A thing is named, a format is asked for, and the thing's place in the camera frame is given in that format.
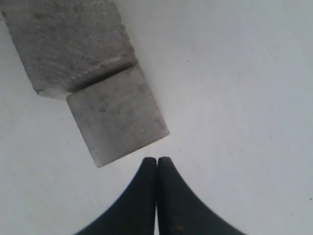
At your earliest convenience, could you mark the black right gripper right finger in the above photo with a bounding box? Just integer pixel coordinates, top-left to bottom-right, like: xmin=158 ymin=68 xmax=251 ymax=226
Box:
xmin=156 ymin=157 xmax=243 ymax=235

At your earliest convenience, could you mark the smallest wooden cube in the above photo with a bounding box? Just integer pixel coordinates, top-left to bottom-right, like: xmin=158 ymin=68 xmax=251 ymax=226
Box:
xmin=67 ymin=65 xmax=170 ymax=167

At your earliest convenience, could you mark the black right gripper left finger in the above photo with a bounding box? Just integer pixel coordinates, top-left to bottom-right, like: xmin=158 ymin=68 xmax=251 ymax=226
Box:
xmin=77 ymin=157 xmax=157 ymax=235

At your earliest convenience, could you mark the third largest wooden cube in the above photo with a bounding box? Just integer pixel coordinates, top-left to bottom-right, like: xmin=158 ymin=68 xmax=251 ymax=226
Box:
xmin=0 ymin=0 xmax=137 ymax=100

